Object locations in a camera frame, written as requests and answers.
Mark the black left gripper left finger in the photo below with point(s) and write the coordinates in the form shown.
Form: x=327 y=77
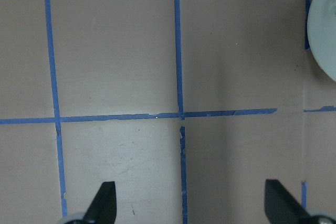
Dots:
x=103 y=207

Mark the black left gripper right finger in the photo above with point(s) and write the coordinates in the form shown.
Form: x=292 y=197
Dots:
x=281 y=207

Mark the pale green cooking pot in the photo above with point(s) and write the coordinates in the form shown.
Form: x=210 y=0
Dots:
x=321 y=34

